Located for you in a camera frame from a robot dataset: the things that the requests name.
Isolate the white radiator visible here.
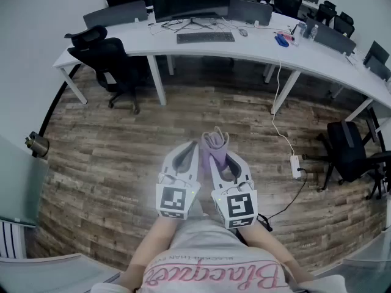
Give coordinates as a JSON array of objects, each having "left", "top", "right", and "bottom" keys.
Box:
[{"left": 0, "top": 220, "right": 27, "bottom": 259}]

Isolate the black monitor stand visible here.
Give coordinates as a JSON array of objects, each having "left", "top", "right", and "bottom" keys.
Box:
[{"left": 174, "top": 16, "right": 214, "bottom": 34}]

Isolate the person's left forearm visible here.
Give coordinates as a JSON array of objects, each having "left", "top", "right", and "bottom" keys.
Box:
[{"left": 117, "top": 215, "right": 181, "bottom": 289}]

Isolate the purple cloth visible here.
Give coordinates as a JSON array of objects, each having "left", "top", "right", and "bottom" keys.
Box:
[{"left": 200, "top": 126, "right": 230, "bottom": 183}]

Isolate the white printed t-shirt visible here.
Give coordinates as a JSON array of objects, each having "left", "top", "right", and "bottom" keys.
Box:
[{"left": 91, "top": 218, "right": 349, "bottom": 293}]

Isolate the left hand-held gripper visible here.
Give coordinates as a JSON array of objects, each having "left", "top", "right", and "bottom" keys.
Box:
[{"left": 155, "top": 140, "right": 202, "bottom": 221}]

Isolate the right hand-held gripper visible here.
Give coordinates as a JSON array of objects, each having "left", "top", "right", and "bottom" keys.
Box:
[{"left": 208, "top": 150, "right": 257, "bottom": 230}]

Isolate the black office chair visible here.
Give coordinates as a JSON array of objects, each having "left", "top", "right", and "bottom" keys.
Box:
[
  {"left": 302, "top": 120, "right": 391, "bottom": 200},
  {"left": 333, "top": 10, "right": 356, "bottom": 39},
  {"left": 64, "top": 25, "right": 143, "bottom": 115},
  {"left": 314, "top": 0, "right": 337, "bottom": 27}
]

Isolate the frosted glass panel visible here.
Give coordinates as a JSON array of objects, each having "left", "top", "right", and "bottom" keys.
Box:
[{"left": 0, "top": 136, "right": 49, "bottom": 227}]

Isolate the white power strip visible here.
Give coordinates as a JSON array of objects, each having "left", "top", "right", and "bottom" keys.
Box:
[{"left": 289, "top": 154, "right": 302, "bottom": 179}]

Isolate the white cable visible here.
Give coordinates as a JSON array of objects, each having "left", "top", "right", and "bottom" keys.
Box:
[{"left": 271, "top": 58, "right": 296, "bottom": 157}]

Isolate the person's right forearm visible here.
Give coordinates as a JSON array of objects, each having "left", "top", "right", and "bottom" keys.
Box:
[{"left": 241, "top": 224, "right": 315, "bottom": 284}]

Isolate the black keyboard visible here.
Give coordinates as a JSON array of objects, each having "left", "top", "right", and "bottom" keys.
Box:
[{"left": 176, "top": 31, "right": 236, "bottom": 45}]

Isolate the black power cable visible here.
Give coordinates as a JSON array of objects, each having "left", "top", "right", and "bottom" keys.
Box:
[{"left": 259, "top": 168, "right": 308, "bottom": 223}]

